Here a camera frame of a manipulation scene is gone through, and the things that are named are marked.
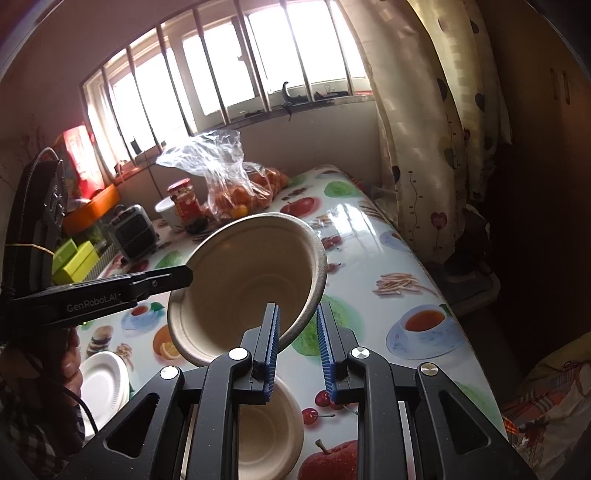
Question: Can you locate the barred window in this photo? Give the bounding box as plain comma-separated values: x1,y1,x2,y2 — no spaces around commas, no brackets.
78,0,375,174

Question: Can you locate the beige paper bowl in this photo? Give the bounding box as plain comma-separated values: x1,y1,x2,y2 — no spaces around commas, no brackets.
235,374,305,480
167,212,328,368

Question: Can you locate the red labelled jar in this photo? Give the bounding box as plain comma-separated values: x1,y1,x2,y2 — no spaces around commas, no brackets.
167,178,208,232

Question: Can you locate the small grey heater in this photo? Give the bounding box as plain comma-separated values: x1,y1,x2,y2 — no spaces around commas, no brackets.
107,204,158,261

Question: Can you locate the dark chair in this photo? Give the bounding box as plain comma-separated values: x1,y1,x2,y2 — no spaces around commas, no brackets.
441,203,502,308

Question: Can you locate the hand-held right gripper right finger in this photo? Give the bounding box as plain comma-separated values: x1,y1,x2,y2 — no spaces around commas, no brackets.
316,303,536,480

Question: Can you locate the pile of oranges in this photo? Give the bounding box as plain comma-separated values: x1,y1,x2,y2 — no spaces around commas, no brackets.
210,167,291,220

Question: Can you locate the heart patterned curtain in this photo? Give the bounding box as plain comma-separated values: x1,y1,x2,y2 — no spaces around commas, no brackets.
342,0,513,268

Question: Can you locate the bright green box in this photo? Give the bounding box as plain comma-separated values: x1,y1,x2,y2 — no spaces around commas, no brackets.
53,242,100,284

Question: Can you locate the dark wooden wardrobe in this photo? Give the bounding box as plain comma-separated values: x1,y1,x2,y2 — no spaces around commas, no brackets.
475,0,591,370

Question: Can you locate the clear plastic bag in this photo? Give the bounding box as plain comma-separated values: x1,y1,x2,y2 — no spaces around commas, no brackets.
156,130,291,220

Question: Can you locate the food printed tablecloth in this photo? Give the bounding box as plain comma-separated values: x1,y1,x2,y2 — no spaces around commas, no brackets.
76,165,509,480

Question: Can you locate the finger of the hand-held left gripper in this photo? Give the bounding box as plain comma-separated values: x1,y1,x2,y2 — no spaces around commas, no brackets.
85,265,195,303

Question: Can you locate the white paper cup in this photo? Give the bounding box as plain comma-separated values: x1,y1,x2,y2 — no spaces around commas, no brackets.
154,198,185,229

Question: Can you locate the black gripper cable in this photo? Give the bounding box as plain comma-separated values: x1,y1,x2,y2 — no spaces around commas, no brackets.
9,147,100,435

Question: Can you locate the striped grey box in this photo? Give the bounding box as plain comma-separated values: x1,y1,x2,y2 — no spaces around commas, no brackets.
95,244,116,278

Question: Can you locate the patterned blanket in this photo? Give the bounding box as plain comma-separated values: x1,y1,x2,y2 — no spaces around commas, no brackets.
501,346,591,480

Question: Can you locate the dark green box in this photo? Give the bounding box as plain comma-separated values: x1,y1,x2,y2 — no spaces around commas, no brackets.
52,239,78,273

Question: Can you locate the red printed package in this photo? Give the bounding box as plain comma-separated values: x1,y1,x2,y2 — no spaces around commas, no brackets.
62,126,106,195

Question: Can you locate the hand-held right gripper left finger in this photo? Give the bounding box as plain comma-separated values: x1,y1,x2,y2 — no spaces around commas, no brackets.
76,302,281,480

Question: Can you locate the person's left hand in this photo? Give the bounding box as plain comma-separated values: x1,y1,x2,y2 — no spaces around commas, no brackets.
54,329,85,395

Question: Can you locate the orange plastic tray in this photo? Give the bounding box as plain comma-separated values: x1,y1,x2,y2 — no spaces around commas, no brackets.
62,184,122,234

